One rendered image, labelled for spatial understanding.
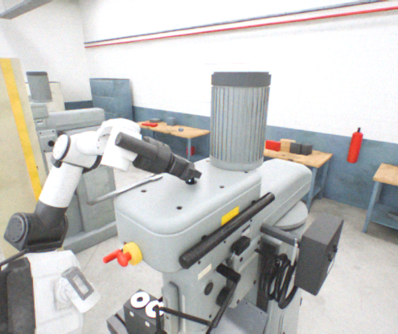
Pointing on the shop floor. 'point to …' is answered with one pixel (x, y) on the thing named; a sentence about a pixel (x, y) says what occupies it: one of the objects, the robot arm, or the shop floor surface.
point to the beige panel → (6, 144)
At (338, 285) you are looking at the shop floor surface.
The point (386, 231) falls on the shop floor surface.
